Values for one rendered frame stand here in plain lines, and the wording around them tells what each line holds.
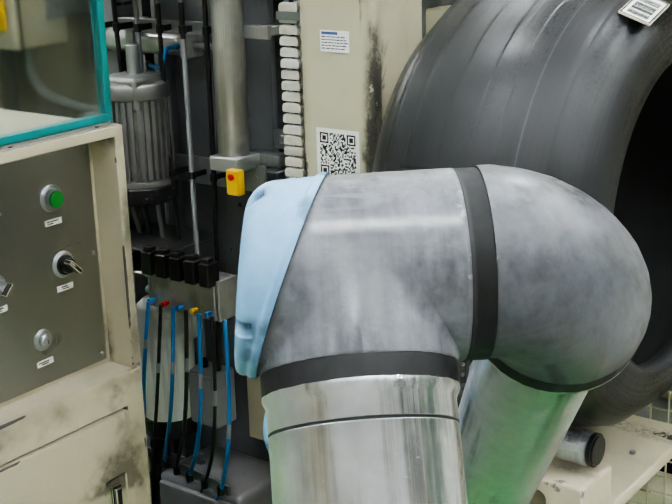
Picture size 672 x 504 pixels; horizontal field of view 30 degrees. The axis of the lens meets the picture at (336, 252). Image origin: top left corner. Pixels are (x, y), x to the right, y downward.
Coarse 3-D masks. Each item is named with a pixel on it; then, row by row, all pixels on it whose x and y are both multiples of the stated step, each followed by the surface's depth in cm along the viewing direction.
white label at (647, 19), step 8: (632, 0) 146; (640, 0) 146; (648, 0) 146; (656, 0) 147; (624, 8) 144; (632, 8) 145; (640, 8) 145; (648, 8) 145; (656, 8) 145; (664, 8) 146; (632, 16) 143; (640, 16) 144; (648, 16) 144; (656, 16) 144; (648, 24) 143
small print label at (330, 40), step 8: (320, 32) 173; (328, 32) 172; (336, 32) 172; (344, 32) 171; (320, 40) 174; (328, 40) 173; (336, 40) 172; (344, 40) 171; (320, 48) 174; (328, 48) 173; (336, 48) 172; (344, 48) 171
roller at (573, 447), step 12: (576, 432) 157; (588, 432) 157; (564, 444) 157; (576, 444) 156; (588, 444) 155; (600, 444) 157; (564, 456) 158; (576, 456) 156; (588, 456) 155; (600, 456) 157
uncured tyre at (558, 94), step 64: (512, 0) 152; (576, 0) 147; (448, 64) 148; (512, 64) 143; (576, 64) 140; (640, 64) 143; (384, 128) 153; (448, 128) 144; (512, 128) 140; (576, 128) 138; (640, 128) 186; (640, 192) 189; (640, 384) 157
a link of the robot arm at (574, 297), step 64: (512, 192) 71; (576, 192) 75; (512, 256) 70; (576, 256) 71; (640, 256) 77; (512, 320) 71; (576, 320) 72; (640, 320) 77; (512, 384) 84; (576, 384) 79; (512, 448) 94
